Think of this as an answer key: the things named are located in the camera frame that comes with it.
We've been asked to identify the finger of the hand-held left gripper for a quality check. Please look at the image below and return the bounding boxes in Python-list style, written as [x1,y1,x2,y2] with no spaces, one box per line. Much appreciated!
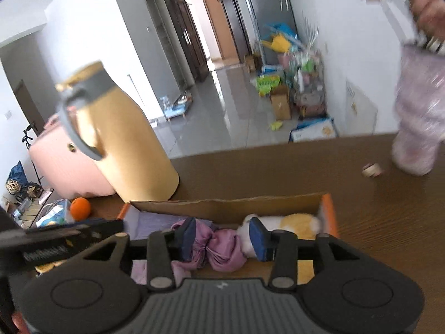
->
[68,218,125,251]

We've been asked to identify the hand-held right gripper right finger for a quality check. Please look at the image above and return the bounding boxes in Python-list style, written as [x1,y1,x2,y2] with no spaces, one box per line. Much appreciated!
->
[249,217,374,292]

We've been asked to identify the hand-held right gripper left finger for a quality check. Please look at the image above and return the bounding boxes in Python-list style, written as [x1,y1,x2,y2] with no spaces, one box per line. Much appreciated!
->
[71,217,197,292]

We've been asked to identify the pink satin cloth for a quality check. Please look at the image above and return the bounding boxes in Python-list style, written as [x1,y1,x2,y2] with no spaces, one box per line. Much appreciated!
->
[189,217,249,273]

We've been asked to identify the purple knit cloth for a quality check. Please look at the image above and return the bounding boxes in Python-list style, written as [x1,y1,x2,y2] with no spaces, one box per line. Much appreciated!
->
[131,212,213,284]

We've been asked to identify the white yellow plush toy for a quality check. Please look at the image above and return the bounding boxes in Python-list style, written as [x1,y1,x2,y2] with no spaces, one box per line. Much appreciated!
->
[237,213,322,259]

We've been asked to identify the red cardboard box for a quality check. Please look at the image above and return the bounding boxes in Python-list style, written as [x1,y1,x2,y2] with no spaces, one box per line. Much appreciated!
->
[117,192,340,286]

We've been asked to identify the orange fruit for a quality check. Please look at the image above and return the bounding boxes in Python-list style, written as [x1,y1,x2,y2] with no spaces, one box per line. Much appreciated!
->
[70,197,92,222]

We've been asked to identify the blue white tissue pack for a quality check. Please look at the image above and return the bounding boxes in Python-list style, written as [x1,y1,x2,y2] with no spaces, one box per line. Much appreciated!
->
[35,198,74,229]

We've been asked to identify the pink suitcase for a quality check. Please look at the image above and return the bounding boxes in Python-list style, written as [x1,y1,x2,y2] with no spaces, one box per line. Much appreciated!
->
[28,111,117,198]

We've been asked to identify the blue bag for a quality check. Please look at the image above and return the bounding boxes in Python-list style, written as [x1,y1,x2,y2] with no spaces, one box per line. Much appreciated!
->
[5,160,29,195]

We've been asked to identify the black tripod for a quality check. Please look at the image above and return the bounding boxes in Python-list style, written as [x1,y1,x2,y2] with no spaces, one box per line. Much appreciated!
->
[23,123,48,196]

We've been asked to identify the yellow thermos jug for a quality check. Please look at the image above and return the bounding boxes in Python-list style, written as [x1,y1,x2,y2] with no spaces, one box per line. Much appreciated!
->
[56,61,180,202]

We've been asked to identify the white flat carton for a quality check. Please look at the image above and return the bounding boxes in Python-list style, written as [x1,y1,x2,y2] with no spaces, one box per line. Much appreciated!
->
[290,117,338,143]

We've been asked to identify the dried flower petal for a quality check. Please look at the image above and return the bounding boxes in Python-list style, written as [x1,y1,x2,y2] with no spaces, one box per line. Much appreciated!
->
[362,163,382,178]

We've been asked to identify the blue pet feeding table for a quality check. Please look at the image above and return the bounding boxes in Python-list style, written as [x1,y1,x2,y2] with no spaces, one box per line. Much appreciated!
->
[162,92,194,122]

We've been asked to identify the brown cardboard carton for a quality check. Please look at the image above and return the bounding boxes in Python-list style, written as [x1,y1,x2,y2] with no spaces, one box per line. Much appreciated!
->
[270,85,293,121]

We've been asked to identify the green packet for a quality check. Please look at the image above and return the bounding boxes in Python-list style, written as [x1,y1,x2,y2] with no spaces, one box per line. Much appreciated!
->
[256,75,282,97]

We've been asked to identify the cluttered clear storage rack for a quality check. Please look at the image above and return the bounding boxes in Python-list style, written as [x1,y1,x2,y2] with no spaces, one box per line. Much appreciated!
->
[283,28,329,117]

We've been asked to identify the yellow blue plastic toy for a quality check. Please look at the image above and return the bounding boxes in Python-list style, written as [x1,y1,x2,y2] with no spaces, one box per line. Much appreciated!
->
[261,23,300,53]

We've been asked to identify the purple ceramic vase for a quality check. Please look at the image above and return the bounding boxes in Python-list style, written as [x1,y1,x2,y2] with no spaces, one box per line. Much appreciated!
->
[391,40,445,176]

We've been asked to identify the brown wooden door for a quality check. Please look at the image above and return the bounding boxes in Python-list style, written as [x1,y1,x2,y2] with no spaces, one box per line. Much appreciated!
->
[202,0,232,62]

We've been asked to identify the grey refrigerator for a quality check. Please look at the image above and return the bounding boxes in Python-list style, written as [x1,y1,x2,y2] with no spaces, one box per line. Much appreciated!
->
[240,0,298,64]

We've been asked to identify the white low wall cover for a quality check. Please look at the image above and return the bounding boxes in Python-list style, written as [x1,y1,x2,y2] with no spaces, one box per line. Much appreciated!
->
[345,78,379,135]

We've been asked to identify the dark wooden door frame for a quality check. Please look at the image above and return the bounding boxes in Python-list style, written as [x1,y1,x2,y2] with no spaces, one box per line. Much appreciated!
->
[167,0,251,85]

